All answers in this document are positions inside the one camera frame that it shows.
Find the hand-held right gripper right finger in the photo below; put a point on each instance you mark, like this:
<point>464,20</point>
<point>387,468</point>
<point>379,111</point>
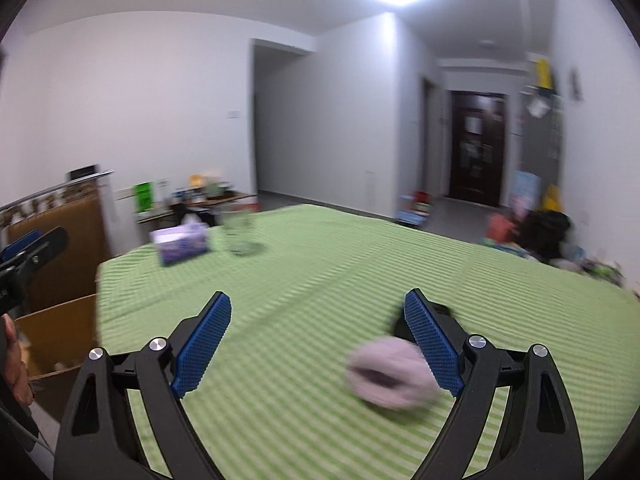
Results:
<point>435,345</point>

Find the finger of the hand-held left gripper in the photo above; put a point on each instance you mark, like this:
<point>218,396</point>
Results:
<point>20,244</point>
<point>47,245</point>

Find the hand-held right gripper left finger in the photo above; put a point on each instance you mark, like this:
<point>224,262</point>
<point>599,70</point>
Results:
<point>202,345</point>

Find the brown cardboard box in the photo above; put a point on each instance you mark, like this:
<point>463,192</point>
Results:
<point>60,330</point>

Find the person's left hand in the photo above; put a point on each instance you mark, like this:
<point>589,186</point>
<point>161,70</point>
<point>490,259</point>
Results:
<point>17,360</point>

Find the black box device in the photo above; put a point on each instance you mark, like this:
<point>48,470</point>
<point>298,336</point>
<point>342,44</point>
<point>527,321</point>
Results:
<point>83,172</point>

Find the purple tissue box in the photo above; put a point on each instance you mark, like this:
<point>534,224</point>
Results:
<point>180,245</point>

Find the green box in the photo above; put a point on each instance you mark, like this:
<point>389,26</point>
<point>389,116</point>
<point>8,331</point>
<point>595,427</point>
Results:
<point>143,196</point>

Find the clear glass cup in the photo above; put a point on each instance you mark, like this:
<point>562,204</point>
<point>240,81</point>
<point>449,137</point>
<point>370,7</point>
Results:
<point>239,232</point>

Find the green checkered tablecloth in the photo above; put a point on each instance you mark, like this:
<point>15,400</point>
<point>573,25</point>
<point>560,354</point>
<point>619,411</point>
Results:
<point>325,270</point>

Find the red plastic bag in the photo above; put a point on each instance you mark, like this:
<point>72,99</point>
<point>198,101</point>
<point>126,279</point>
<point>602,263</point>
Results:
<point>501,229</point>

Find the red bin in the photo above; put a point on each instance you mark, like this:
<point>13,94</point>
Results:
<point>421,201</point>

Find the black bag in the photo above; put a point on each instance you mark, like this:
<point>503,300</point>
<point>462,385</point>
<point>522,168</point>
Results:
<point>547,232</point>

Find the small yellow lamp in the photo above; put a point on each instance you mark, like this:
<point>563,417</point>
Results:
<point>195,180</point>

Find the dark entrance door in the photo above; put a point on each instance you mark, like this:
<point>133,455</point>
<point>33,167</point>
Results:
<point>465,175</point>

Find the light blue printed cloth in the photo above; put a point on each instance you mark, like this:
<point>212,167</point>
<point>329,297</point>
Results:
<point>525,192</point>

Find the yellow bag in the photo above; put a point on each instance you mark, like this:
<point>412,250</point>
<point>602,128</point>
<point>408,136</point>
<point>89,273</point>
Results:
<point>551,200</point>

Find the grey refrigerator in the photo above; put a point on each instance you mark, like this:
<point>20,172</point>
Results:
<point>540,160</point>

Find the yellow box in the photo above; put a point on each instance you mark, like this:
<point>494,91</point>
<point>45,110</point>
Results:
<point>543,74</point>

